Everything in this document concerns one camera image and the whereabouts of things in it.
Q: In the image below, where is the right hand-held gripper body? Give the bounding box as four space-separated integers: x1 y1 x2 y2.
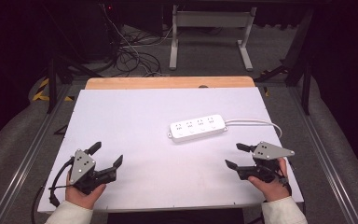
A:
238 141 296 184

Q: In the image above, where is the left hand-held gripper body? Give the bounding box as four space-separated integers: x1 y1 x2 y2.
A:
67 148 118 196

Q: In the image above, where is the white power strip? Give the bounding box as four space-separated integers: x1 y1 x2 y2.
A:
167 114 229 144

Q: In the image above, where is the person's right hand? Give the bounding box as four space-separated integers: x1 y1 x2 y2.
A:
247 157 293 203

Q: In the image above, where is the person's left hand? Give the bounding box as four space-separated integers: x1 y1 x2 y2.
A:
64 172 107 210

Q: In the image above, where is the yellow black hazard tape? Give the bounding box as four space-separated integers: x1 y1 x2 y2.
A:
32 77 75 103

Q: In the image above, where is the black metal stand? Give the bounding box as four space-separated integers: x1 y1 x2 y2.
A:
45 55 104 115
254 7 314 116

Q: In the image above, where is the wooden board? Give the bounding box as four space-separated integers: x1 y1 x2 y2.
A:
84 76 256 91

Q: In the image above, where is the white power strip cable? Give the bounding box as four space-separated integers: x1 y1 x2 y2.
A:
224 119 283 139

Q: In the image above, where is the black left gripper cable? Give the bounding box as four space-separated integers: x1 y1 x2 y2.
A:
31 156 76 224

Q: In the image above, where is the tangle of black floor cables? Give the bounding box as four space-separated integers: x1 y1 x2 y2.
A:
101 3 176 78

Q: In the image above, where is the white floor cable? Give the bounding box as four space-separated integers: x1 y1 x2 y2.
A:
102 3 175 77

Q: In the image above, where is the white metal desk frame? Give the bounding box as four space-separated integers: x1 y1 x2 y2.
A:
168 4 258 72

